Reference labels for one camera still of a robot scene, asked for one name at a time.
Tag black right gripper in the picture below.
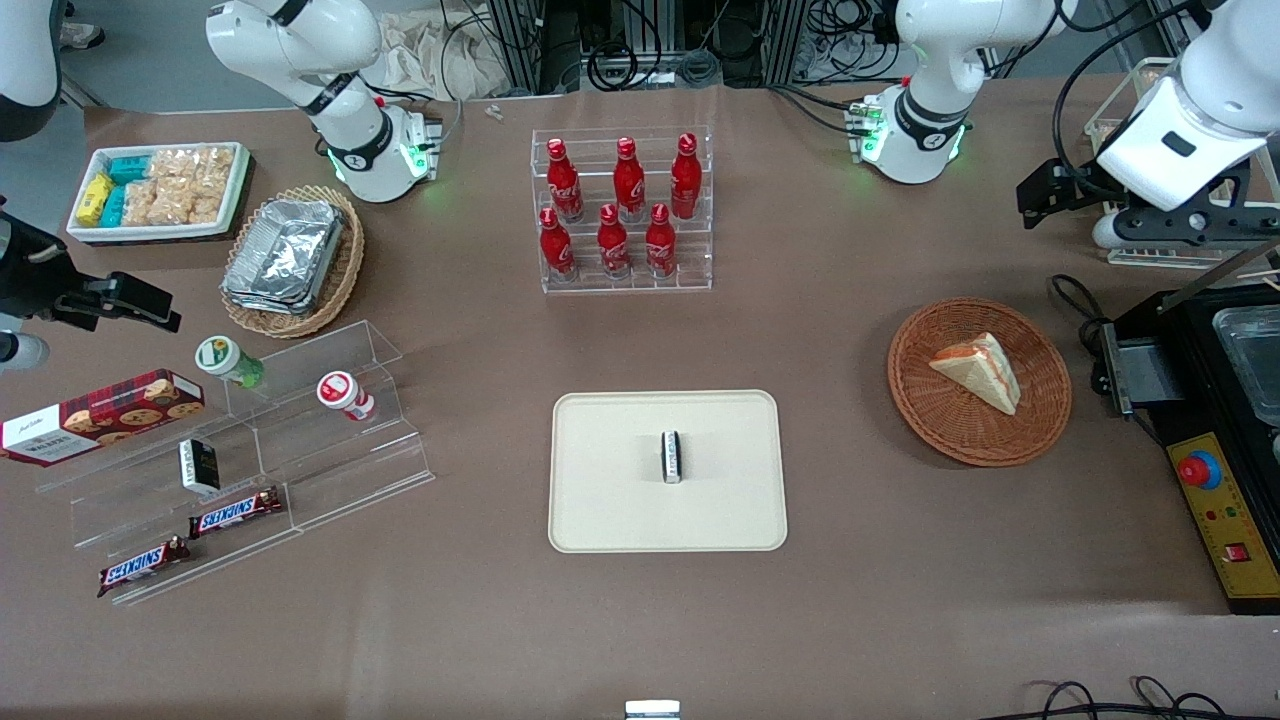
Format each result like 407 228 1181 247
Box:
0 213 184 334

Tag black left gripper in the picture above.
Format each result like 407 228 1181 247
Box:
1017 158 1280 249

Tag triangular sandwich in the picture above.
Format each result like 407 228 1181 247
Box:
929 332 1022 417

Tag white rectangular snack tray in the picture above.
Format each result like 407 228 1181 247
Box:
66 142 252 245

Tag oval wicker basket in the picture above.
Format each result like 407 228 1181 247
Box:
219 184 366 340

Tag round brown wicker basket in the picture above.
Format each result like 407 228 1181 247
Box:
887 297 1073 468

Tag beige plastic tray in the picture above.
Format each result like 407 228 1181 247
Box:
548 389 789 554

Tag green lidded cup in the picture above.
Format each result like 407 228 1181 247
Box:
194 335 267 390

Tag clear rice cracker bag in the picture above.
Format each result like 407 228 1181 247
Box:
148 147 235 189
124 180 191 227
186 176 233 225

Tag yellow snack packet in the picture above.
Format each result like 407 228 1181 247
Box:
77 172 115 227

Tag red tartan cookie box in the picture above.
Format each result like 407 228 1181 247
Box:
0 368 207 468

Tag stacked aluminium foil trays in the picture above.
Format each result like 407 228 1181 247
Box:
221 197 347 317

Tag small black box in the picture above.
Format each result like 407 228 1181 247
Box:
178 438 222 495

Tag grey metal bar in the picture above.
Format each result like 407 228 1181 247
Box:
1158 234 1280 303

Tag red white lidded cup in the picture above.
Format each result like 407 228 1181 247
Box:
316 371 377 422

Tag brown snickers bar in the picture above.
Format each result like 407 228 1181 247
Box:
187 486 285 540
96 536 192 599

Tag black sealing machine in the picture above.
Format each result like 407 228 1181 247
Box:
1100 284 1280 614

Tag clear acrylic stepped shelf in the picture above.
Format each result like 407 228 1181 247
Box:
35 320 436 607

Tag clear plastic container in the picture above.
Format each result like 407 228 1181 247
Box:
1212 305 1280 428

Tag red emergency stop button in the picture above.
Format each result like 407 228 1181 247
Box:
1177 451 1224 492

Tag red cola bottle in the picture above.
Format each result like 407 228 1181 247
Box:
597 204 632 280
612 137 647 224
539 207 577 282
670 133 704 222
546 138 585 224
644 203 678 280

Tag crumpled white cloth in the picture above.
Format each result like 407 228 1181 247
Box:
372 8 513 101

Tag clear acrylic bottle rack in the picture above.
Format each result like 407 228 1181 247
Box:
530 126 714 295

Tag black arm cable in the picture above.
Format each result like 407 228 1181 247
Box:
1050 0 1221 201

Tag wire rack with bread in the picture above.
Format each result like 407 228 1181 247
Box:
1084 57 1280 269

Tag black machine power cable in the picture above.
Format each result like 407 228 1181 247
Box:
1047 272 1113 353

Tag black base cables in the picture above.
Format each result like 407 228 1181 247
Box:
768 82 901 137

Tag aluminium frame rack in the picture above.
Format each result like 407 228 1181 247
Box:
485 0 833 95

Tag black cable coil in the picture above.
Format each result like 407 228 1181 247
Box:
584 38 643 94

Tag black floor cables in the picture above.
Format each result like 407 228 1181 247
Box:
1008 676 1233 720

